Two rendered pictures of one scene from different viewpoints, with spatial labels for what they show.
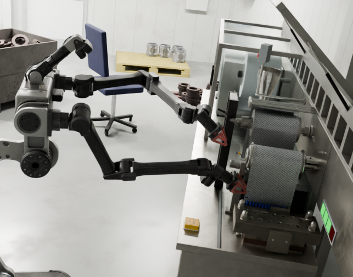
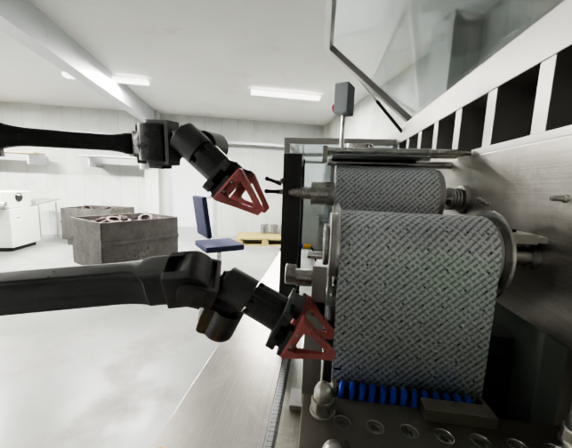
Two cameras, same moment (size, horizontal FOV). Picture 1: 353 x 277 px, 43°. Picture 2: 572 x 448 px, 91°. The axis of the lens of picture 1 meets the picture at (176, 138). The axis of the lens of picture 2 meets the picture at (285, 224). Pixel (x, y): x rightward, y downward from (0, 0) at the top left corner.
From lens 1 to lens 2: 1.77 m
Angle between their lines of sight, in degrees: 16
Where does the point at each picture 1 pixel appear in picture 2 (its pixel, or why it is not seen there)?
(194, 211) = (206, 413)
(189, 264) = not seen: outside the picture
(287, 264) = not seen: outside the picture
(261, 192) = (380, 348)
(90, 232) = (141, 414)
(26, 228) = (52, 415)
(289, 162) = (459, 242)
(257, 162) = (356, 253)
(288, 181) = (464, 306)
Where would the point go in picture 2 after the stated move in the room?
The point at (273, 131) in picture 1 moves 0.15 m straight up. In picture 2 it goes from (382, 197) to (388, 131)
